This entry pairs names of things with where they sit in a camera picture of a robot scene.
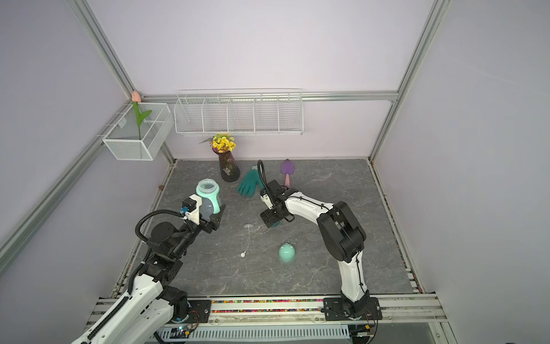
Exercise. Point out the white straw with weight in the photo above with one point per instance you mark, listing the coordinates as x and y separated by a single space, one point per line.
249 229

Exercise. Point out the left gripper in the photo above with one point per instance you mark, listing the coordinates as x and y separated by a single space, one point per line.
213 223

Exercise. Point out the yellow flower bouquet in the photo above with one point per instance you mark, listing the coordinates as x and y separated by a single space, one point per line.
221 143

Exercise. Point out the white mesh wall basket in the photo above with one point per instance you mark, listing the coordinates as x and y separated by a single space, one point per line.
122 138

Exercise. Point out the green garden glove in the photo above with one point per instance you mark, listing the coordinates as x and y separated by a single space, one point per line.
250 183

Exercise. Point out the clear baby bottle body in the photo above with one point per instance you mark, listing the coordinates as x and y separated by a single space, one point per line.
209 191

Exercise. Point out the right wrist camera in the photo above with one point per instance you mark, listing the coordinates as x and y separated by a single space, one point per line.
266 199

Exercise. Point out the dark glass vase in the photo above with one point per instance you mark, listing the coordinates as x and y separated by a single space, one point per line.
229 169

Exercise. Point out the white wire wall shelf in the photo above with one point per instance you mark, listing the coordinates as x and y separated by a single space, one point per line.
240 112

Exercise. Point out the green circuit board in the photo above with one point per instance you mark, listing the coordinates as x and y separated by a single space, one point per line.
179 333

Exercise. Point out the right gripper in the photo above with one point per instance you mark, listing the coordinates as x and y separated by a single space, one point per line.
267 218

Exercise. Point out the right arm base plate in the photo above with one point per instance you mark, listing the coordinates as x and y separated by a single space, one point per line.
340 309

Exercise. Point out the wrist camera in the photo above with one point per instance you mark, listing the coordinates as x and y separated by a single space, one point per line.
190 208
266 199

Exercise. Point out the white ventilated cable duct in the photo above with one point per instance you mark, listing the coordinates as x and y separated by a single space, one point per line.
245 334

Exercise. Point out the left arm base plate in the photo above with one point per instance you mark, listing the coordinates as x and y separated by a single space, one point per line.
198 311

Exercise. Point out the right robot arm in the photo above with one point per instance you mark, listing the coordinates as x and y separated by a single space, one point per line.
341 232

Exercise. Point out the artificial pink tulip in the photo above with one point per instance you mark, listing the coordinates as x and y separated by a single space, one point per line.
139 115

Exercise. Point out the mint bottle cap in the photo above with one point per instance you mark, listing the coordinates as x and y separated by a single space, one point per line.
287 252

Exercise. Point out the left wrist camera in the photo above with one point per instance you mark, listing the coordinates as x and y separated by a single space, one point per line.
190 208

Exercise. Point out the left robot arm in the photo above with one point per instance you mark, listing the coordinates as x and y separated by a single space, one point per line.
150 301

